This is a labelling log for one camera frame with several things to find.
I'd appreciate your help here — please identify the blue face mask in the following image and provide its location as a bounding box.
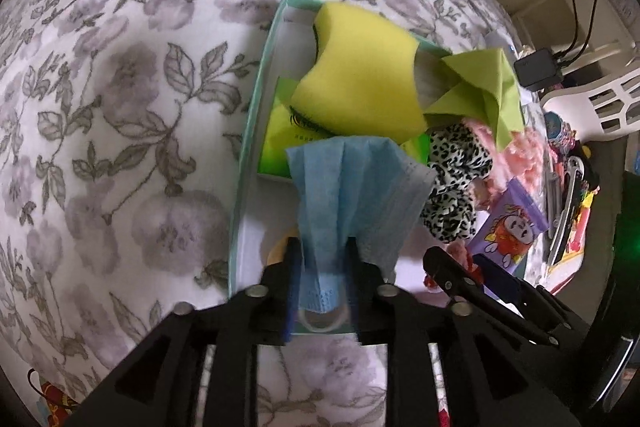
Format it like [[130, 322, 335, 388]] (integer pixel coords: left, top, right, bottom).
[[285, 136, 437, 314]]

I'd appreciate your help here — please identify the teal shallow cardboard box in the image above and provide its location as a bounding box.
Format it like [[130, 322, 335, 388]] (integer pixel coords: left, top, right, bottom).
[[227, 0, 526, 335]]

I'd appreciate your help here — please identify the white tape roll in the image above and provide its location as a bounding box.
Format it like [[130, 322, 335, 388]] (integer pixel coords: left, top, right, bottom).
[[299, 304, 348, 334]]

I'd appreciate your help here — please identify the red patterned cloth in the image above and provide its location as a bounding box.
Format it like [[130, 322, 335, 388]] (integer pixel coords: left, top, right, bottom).
[[27, 367, 83, 427]]

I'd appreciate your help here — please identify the green tissue packet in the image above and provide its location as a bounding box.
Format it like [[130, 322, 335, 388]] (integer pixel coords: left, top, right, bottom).
[[257, 77, 431, 182]]

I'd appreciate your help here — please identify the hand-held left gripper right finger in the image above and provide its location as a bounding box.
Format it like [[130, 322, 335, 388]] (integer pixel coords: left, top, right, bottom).
[[345, 237, 583, 427]]

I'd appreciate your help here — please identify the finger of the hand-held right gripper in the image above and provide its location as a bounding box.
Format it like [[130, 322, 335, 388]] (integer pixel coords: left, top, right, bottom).
[[472, 254, 589, 333], [424, 248, 559, 347]]

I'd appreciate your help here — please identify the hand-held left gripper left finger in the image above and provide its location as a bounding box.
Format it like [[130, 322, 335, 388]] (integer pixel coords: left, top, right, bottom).
[[65, 237, 305, 427]]

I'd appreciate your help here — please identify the pink white fluffy towel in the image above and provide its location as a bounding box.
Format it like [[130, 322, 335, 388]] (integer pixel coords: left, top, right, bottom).
[[460, 117, 546, 208]]

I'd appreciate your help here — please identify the white plastic lattice chair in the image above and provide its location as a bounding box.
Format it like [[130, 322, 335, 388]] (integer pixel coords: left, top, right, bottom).
[[542, 57, 640, 142]]

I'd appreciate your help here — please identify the colourful patterned roll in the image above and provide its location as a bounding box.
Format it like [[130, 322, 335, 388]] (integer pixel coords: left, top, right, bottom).
[[542, 109, 581, 152]]

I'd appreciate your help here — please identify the pink red fluffy scrunchie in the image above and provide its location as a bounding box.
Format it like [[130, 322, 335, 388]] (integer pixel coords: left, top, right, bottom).
[[422, 241, 483, 293]]

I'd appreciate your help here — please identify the yellow sponge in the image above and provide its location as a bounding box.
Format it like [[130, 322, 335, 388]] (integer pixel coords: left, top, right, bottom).
[[289, 2, 427, 142]]

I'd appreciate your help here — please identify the grey black flat device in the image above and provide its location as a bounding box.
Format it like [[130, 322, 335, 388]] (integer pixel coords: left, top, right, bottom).
[[547, 154, 588, 268]]

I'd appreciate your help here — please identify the lime green cloth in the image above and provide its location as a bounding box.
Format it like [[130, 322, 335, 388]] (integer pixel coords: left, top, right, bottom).
[[424, 48, 523, 146]]

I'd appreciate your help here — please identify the leopard print pink cloth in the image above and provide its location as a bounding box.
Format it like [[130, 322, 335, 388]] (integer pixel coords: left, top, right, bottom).
[[419, 123, 493, 242]]

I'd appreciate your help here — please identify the pile of colourful toys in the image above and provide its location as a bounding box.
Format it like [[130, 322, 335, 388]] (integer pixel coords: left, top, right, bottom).
[[565, 142, 601, 253]]

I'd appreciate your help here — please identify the purple tissue packet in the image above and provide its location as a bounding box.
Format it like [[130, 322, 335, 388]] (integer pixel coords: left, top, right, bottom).
[[467, 177, 550, 280]]

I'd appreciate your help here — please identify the black power adapter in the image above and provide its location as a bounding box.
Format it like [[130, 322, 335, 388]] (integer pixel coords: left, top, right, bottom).
[[514, 48, 563, 90]]

